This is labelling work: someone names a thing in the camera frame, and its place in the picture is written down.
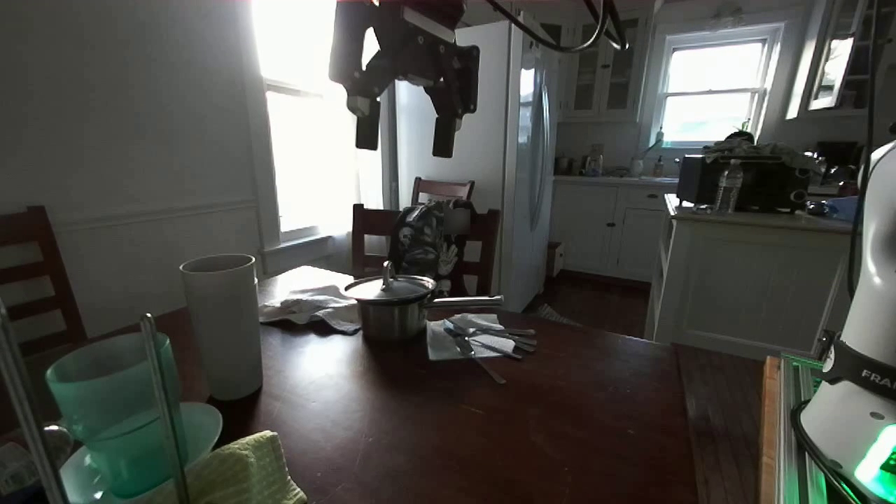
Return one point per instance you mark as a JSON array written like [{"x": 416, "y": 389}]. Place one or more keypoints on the silver cutlery piece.
[{"x": 479, "y": 359}]

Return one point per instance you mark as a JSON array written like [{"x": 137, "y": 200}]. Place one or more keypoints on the yellow-green cloth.
[{"x": 248, "y": 476}]

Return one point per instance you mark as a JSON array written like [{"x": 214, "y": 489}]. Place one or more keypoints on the white glass-door wall cabinets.
[{"x": 597, "y": 70}]

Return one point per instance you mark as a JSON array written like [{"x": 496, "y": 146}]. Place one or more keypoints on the white paper napkin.
[{"x": 444, "y": 339}]

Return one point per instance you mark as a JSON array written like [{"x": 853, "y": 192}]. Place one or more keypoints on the green cup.
[{"x": 112, "y": 410}]

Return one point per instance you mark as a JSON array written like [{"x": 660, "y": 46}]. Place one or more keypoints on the bright dining room window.
[{"x": 308, "y": 157}]

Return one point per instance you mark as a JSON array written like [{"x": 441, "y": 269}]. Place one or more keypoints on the black microwave oven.
[{"x": 756, "y": 182}]

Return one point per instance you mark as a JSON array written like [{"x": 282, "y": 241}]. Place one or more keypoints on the white paper towel roll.
[{"x": 221, "y": 325}]

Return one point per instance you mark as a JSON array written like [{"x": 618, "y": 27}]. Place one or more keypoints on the green saucer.
[{"x": 199, "y": 430}]

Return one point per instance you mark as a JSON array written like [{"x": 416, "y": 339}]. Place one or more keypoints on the wooden dining chair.
[
  {"x": 444, "y": 188},
  {"x": 368, "y": 233},
  {"x": 37, "y": 280}
]

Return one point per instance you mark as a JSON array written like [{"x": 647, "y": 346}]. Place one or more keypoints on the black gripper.
[{"x": 416, "y": 38}]

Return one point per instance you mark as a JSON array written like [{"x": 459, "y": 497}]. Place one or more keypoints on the white refrigerator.
[{"x": 486, "y": 170}]

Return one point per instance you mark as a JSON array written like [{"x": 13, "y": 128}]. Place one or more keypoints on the white wall cabinet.
[{"x": 830, "y": 65}]

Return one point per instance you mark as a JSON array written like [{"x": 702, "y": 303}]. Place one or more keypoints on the white base cabinets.
[{"x": 605, "y": 228}]

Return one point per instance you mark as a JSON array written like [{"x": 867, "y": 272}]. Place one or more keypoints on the kitchen window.
[{"x": 716, "y": 88}]

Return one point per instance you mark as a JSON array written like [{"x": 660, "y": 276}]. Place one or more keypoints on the white crumpled cloth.
[{"x": 308, "y": 298}]

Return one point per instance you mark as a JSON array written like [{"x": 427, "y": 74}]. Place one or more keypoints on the white kitchen island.
[{"x": 745, "y": 280}]

